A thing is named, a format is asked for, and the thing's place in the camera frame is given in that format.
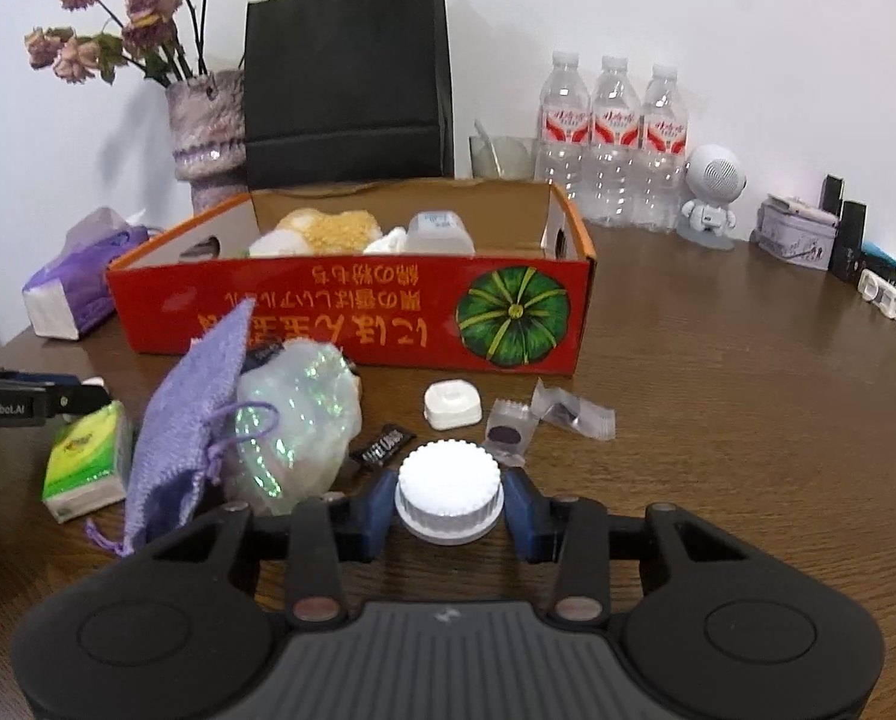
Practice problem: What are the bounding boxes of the red cardboard box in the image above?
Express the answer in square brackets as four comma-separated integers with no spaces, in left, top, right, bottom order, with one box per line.
[106,178,597,377]

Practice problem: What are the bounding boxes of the small white square box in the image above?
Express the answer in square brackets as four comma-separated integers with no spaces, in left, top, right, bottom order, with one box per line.
[424,381,483,431]

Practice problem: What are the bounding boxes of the purple tissue pack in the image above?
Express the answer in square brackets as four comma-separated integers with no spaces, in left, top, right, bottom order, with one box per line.
[22,208,165,341]

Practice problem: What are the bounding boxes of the purple ceramic vase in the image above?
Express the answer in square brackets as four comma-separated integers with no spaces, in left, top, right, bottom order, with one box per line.
[166,69,250,217]

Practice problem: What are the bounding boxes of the clear water bottle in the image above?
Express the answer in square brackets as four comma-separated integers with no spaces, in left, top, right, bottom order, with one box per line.
[534,51,593,224]
[589,55,644,228]
[637,64,690,232]

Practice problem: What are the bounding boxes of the grey printed tin box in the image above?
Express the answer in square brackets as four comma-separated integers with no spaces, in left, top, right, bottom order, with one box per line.
[751,199,839,271]

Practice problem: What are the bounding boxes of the black paper bag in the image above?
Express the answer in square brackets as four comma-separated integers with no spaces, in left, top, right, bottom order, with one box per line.
[244,0,455,191]

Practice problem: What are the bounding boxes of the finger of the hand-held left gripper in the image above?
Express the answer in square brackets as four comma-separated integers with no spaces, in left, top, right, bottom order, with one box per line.
[0,366,110,421]

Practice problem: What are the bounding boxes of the dried pink flowers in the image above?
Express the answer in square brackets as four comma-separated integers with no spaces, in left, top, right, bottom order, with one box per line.
[25,0,233,87]

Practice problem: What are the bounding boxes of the green tissue packet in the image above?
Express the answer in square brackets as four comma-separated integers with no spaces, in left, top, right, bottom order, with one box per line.
[41,400,135,524]

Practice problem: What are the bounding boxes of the purple drawstring pouch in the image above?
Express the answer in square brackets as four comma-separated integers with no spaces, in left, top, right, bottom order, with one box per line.
[85,298,280,557]

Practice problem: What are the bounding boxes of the yellow white plush toy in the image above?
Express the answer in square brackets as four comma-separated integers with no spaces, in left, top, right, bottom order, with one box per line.
[248,208,385,256]

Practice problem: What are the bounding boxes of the pink case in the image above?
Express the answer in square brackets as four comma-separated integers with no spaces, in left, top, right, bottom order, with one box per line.
[766,193,839,224]

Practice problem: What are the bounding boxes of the iridescent plastic bag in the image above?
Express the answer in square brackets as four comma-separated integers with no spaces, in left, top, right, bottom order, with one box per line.
[223,341,364,515]

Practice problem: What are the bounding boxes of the white robot figure speaker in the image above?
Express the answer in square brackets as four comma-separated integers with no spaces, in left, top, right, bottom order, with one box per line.
[676,144,747,250]

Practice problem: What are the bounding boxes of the small black packet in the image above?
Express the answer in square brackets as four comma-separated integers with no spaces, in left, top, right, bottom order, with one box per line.
[347,422,419,472]

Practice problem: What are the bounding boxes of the clear packet with purple disc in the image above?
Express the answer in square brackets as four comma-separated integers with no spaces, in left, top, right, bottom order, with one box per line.
[485,399,533,464]

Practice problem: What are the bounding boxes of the clear plastic spoon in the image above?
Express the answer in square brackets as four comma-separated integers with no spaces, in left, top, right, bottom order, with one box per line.
[474,118,505,173]

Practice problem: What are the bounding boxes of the white ribbed jar lid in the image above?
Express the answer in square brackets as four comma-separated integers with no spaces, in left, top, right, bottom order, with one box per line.
[394,441,505,547]

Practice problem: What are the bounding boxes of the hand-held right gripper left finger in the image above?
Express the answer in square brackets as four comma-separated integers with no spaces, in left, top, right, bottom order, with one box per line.
[143,476,400,620]

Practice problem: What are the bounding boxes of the white plastic container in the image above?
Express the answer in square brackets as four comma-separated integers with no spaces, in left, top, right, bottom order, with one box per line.
[404,211,477,256]

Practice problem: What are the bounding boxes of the glass cup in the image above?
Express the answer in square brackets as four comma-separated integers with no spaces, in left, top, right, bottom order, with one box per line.
[469,133,537,181]

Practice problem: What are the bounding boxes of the white crumpled tissue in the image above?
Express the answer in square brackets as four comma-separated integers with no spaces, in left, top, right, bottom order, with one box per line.
[362,227,411,256]

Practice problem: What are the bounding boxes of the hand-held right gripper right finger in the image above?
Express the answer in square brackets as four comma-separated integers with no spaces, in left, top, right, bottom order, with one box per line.
[502,469,749,620]

